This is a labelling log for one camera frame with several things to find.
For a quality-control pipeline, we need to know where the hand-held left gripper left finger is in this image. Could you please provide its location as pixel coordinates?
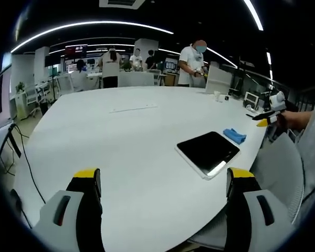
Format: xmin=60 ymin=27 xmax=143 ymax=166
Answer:
xmin=33 ymin=168 xmax=106 ymax=252

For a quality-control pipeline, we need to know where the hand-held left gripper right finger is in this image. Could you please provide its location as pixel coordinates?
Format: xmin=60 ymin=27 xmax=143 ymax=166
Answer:
xmin=225 ymin=167 xmax=296 ymax=252

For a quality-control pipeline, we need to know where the blue cleaning cloth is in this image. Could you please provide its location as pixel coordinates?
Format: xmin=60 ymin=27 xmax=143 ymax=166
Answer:
xmin=223 ymin=128 xmax=247 ymax=145

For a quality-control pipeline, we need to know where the white-framed mirror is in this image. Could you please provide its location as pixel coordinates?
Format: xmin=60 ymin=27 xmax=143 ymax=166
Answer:
xmin=174 ymin=131 xmax=242 ymax=181

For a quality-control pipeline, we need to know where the person's right hand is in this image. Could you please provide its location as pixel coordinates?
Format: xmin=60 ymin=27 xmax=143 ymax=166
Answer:
xmin=278 ymin=110 xmax=305 ymax=131

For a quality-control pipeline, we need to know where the white appliance box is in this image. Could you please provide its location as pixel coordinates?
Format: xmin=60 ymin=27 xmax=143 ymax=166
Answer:
xmin=243 ymin=91 xmax=260 ymax=108

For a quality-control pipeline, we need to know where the black tripod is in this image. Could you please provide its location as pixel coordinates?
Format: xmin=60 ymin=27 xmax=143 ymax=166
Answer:
xmin=229 ymin=56 xmax=253 ymax=99

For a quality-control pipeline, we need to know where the white desk partition panel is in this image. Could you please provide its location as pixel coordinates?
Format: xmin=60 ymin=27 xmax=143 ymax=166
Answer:
xmin=204 ymin=65 xmax=232 ymax=95

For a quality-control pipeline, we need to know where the person's grey shirt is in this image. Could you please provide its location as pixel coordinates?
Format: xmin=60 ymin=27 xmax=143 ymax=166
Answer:
xmin=291 ymin=52 xmax=315 ymax=232

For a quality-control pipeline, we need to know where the black stand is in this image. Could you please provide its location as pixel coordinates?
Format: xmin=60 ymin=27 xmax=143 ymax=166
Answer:
xmin=0 ymin=123 xmax=22 ymax=165

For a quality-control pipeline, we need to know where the white office chair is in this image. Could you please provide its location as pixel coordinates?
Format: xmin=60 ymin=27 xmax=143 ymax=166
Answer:
xmin=25 ymin=85 xmax=43 ymax=118

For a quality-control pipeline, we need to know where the ceiling air vent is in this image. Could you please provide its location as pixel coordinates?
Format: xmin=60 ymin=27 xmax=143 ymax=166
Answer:
xmin=99 ymin=0 xmax=142 ymax=9

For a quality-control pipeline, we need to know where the black floor cable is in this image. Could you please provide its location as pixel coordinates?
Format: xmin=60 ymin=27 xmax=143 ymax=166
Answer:
xmin=0 ymin=123 xmax=47 ymax=205

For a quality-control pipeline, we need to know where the wall display screen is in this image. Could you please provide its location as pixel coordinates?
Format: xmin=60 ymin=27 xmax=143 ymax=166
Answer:
xmin=65 ymin=44 xmax=88 ymax=59

